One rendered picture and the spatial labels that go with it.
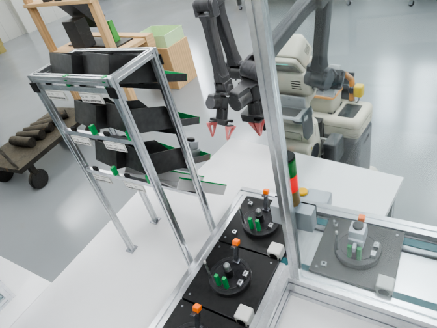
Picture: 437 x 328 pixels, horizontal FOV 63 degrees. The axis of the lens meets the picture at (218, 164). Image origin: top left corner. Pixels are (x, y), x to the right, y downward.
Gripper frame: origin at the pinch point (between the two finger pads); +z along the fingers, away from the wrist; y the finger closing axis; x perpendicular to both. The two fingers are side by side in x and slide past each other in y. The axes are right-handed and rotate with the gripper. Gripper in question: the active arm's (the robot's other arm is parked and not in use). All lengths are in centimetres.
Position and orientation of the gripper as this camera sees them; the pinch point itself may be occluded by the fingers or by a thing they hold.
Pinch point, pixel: (259, 133)
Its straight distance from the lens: 130.6
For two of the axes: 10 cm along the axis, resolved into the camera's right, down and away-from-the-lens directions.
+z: 2.0, 7.9, 5.8
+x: 4.8, -5.9, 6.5
